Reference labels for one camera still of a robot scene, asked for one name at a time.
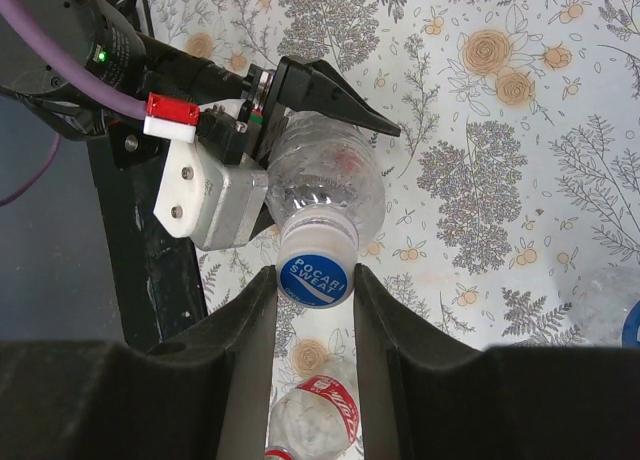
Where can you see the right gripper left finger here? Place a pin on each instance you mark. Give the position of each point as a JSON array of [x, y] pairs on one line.
[[203, 394]]

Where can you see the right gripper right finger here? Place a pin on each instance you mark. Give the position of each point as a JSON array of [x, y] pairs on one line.
[[425, 395]]

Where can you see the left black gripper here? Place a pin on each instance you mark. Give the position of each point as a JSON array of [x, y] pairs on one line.
[[191, 98]]

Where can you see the clear plastic bottle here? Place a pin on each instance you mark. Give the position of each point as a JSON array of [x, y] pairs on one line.
[[319, 161]]

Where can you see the red label cola bottle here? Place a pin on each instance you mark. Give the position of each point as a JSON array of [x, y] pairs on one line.
[[319, 418]]

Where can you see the blue label water bottle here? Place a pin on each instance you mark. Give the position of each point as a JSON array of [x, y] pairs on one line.
[[605, 306]]

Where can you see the floral table mat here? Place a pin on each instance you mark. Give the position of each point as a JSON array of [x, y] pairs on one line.
[[516, 170]]

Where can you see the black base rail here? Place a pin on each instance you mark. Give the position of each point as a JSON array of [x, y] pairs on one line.
[[157, 279]]

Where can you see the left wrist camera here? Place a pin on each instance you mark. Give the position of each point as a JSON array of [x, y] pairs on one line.
[[214, 205]]

